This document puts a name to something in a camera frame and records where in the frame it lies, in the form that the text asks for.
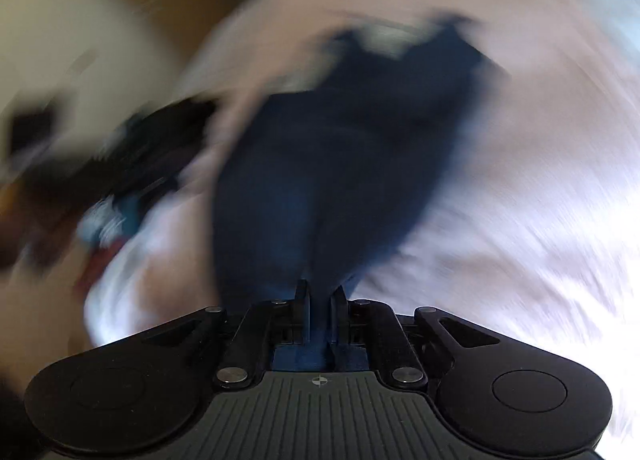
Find pink quilted bed cover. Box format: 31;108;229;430
85;0;640;460

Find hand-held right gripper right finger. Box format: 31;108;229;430
330;286;501;387

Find dark blue pants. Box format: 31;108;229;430
212;15;501;372

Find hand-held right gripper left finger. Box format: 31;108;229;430
142;280;311;388

